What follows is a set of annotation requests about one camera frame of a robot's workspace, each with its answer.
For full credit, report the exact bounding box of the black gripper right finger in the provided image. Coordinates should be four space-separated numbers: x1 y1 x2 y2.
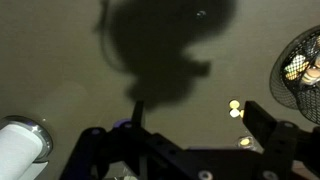
243 101 277 147

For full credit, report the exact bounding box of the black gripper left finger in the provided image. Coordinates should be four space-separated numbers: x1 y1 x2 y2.
131 101 144 127

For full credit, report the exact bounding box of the pale green item in basket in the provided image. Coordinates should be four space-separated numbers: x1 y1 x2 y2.
284 55 309 80

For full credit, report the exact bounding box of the orange item in basket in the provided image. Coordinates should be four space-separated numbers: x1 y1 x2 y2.
301 57 320 85

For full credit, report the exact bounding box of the yellow candy lower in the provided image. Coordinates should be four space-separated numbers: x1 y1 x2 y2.
237 136 255 149

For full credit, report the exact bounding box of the yellow candy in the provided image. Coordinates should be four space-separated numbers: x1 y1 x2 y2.
237 136 255 149
229 99 240 109

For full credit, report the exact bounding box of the pale green candy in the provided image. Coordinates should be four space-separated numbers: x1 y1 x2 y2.
229 109 240 118

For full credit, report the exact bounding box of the yellow candy upper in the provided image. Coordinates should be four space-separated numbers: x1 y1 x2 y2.
229 99 240 109

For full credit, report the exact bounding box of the silver paper towel holder base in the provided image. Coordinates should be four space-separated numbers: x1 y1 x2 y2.
0 115 53 163

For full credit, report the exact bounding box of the white paper towel roll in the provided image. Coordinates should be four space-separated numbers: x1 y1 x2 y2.
0 124 42 180

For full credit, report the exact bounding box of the black wire mesh basket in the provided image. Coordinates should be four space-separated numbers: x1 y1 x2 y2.
269 26 320 125

